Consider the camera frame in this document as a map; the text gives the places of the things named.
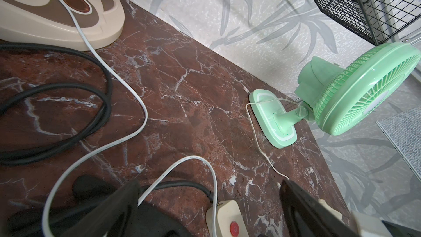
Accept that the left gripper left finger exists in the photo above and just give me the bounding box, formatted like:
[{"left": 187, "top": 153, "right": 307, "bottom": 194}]
[{"left": 63, "top": 181, "right": 140, "bottom": 237}]

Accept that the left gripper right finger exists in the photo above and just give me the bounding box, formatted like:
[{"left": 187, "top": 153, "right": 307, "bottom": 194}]
[{"left": 280, "top": 180, "right": 358, "bottom": 237}]

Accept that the black work glove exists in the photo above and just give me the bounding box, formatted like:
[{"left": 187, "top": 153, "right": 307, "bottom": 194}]
[{"left": 6, "top": 174, "right": 193, "bottom": 237}]

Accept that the green fan white cable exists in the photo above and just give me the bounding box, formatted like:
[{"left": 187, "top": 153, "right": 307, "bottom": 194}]
[{"left": 246, "top": 97, "right": 300, "bottom": 181}]

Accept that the beige fan white cable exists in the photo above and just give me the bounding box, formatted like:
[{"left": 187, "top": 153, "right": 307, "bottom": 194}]
[{"left": 37, "top": 0, "right": 219, "bottom": 237}]

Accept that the beige red power strip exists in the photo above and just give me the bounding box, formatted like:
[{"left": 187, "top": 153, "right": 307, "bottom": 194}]
[{"left": 216, "top": 200, "right": 249, "bottom": 237}]

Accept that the green desk fan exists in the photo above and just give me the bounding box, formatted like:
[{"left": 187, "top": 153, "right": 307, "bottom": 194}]
[{"left": 249, "top": 42, "right": 421, "bottom": 149}]

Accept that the beige desk fan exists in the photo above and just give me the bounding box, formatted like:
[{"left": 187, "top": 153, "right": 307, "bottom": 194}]
[{"left": 1, "top": 0, "right": 125, "bottom": 51}]

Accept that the cream leather glove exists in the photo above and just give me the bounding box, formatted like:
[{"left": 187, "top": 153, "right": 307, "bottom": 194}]
[{"left": 318, "top": 199, "right": 343, "bottom": 221}]

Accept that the white mesh basket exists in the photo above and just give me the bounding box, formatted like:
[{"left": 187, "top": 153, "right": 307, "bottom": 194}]
[{"left": 376, "top": 107, "right": 421, "bottom": 179}]

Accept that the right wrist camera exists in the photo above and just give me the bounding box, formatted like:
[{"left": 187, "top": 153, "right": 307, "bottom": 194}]
[{"left": 350, "top": 211, "right": 392, "bottom": 237}]

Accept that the black power strip cable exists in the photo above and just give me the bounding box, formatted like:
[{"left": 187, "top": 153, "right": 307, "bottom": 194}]
[{"left": 0, "top": 42, "right": 215, "bottom": 205}]

